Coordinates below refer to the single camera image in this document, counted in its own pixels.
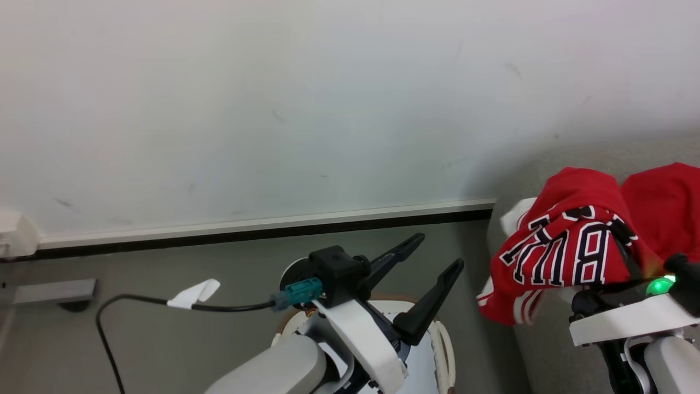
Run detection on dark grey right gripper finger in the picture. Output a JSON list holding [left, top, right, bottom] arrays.
[[610, 222, 646, 282]]

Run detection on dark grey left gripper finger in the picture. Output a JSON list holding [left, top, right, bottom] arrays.
[[357, 233, 426, 300], [393, 258, 465, 346]]

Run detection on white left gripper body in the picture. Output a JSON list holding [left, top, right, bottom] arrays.
[[311, 297, 412, 394]]

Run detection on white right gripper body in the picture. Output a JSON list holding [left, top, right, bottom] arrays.
[[568, 274, 700, 347]]

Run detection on red jersey clothing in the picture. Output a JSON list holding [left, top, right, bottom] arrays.
[[476, 162, 700, 327]]

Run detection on grey fabric sofa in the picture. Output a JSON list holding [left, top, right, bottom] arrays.
[[486, 136, 700, 394]]

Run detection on white plastic laundry basket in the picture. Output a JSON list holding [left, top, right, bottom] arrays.
[[271, 294, 457, 394]]

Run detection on white and black baseboard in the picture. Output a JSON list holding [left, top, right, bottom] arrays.
[[33, 198, 496, 260]]

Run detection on white cable label tag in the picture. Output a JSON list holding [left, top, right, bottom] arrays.
[[166, 279, 221, 310]]

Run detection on black cable with teal plug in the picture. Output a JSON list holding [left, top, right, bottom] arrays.
[[96, 277, 324, 394]]

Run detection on white wall socket box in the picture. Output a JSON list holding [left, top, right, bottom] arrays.
[[0, 210, 41, 259]]

